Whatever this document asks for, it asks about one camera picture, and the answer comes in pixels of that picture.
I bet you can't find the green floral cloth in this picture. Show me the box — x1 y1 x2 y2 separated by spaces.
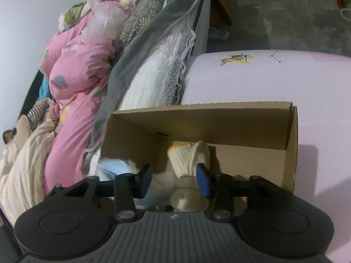
59 1 89 31

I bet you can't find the pink floral quilt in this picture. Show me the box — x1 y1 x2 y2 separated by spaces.
40 0 124 195

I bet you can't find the brown cardboard box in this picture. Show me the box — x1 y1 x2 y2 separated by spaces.
97 101 299 211

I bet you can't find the white cotton glove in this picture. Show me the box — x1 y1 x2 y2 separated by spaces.
150 140 211 212

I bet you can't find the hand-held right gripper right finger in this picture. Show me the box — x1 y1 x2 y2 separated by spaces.
196 163 300 221

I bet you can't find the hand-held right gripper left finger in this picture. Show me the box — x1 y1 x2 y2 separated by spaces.
47 163 153 221

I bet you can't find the brown striped cloth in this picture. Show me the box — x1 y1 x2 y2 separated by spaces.
27 106 60 132

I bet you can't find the pink printed bed sheet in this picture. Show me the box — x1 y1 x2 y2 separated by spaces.
181 50 351 263

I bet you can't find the beige blanket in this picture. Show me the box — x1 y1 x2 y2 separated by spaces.
0 99 64 225

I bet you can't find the white lace cloth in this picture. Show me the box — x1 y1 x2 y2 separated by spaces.
118 30 197 110

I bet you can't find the grey floral quilt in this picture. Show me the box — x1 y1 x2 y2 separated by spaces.
89 0 211 154

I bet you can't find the light blue cloth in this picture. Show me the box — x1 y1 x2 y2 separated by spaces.
97 157 149 210

